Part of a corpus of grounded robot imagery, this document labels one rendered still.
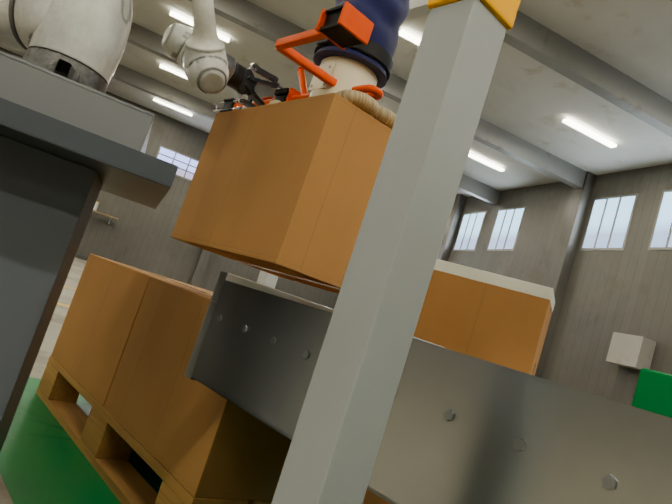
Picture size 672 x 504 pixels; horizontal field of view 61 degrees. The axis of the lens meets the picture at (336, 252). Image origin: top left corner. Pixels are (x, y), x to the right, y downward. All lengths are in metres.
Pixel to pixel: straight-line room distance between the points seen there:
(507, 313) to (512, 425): 2.08
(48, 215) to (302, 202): 0.49
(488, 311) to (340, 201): 1.53
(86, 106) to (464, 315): 2.01
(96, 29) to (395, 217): 0.84
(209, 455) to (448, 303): 1.68
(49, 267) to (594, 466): 0.90
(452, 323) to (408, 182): 2.20
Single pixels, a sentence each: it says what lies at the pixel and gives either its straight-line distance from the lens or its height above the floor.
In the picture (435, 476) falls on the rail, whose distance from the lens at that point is 0.69.
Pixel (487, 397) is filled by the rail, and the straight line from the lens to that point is 0.66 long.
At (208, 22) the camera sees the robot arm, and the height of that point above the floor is 1.20.
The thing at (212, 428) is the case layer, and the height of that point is 0.29.
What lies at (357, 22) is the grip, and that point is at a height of 1.19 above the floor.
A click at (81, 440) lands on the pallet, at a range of 1.93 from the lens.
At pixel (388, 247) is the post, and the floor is 0.67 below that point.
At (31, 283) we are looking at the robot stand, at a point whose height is 0.48.
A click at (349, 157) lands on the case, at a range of 1.32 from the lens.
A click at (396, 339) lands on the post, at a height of 0.59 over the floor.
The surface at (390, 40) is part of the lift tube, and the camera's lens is 1.69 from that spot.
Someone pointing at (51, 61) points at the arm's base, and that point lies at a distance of 1.21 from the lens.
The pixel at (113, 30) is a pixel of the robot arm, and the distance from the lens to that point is 1.27.
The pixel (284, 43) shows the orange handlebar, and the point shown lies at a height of 1.18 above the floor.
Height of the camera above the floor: 0.58
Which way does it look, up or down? 7 degrees up
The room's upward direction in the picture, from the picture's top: 18 degrees clockwise
